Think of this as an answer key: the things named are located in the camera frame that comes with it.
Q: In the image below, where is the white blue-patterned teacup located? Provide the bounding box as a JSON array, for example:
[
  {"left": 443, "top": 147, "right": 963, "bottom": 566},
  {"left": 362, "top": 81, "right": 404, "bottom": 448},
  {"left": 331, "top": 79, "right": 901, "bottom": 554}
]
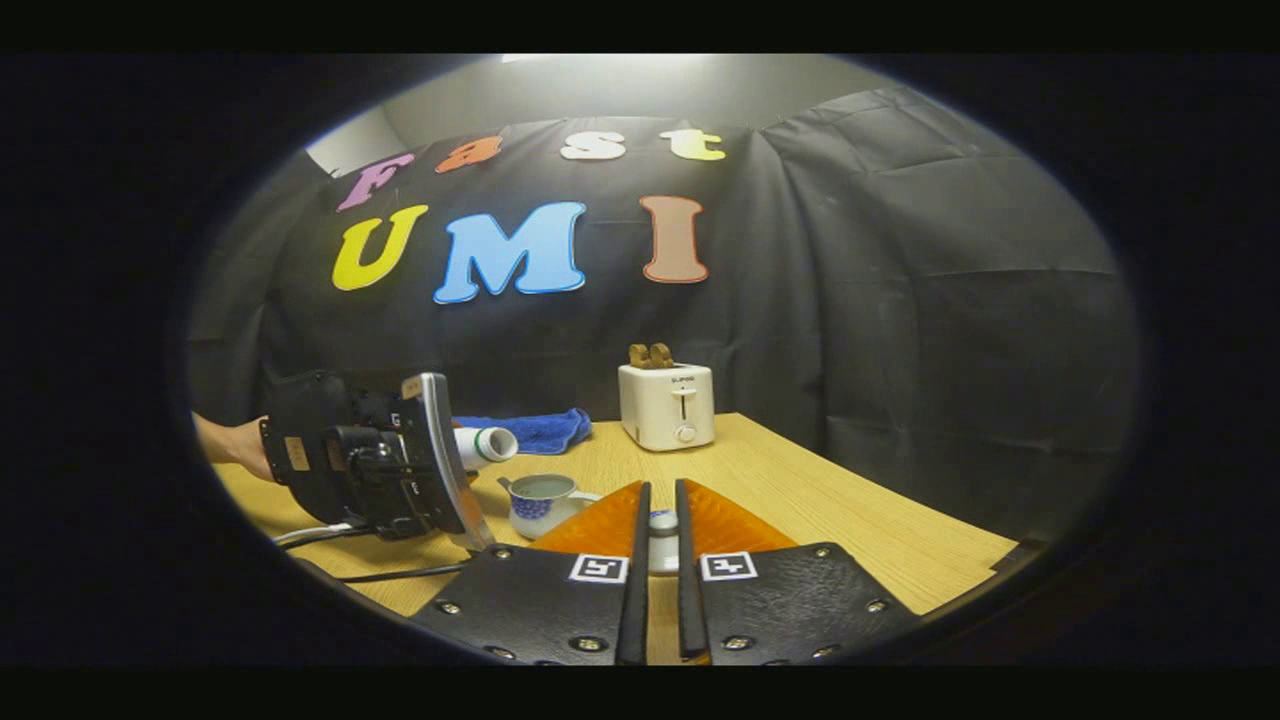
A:
[{"left": 497, "top": 473, "right": 603, "bottom": 541}]

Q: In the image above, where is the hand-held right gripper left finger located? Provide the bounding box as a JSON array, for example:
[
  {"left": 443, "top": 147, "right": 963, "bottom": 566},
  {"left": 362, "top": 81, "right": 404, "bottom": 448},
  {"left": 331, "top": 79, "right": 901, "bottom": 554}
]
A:
[{"left": 410, "top": 480, "right": 653, "bottom": 667}]

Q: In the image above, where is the blue towel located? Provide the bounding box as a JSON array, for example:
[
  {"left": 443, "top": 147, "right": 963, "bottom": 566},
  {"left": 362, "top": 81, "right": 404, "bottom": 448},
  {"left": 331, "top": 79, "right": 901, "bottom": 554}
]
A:
[{"left": 452, "top": 407, "right": 593, "bottom": 456}]

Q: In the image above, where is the white toaster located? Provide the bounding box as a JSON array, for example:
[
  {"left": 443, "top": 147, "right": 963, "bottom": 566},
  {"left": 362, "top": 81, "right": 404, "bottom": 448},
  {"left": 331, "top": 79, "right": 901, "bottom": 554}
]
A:
[{"left": 617, "top": 362, "right": 717, "bottom": 453}]

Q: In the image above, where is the white cable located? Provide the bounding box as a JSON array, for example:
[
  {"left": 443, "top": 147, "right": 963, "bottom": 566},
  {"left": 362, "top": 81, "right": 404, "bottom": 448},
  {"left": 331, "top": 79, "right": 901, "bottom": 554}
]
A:
[{"left": 272, "top": 521, "right": 357, "bottom": 548}]

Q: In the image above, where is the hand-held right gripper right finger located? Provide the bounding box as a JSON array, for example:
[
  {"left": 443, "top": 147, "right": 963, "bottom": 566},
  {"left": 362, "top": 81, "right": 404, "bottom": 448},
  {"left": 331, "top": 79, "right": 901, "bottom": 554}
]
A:
[{"left": 675, "top": 478, "right": 923, "bottom": 667}]

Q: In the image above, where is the black backdrop cloth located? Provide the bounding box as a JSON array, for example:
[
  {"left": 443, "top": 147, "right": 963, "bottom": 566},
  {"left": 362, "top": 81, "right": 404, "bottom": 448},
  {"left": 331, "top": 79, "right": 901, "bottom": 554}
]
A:
[{"left": 185, "top": 88, "right": 1141, "bottom": 546}]

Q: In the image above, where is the white water bottle green label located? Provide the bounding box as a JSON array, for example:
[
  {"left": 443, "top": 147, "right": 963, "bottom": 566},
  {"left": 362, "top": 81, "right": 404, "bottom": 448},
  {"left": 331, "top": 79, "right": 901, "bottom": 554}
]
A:
[{"left": 453, "top": 426, "right": 520, "bottom": 472}]

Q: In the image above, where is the black cable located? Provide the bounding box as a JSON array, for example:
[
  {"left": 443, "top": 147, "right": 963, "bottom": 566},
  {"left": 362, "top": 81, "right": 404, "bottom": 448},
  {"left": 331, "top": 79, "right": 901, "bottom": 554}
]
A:
[{"left": 335, "top": 563, "right": 471, "bottom": 584}]

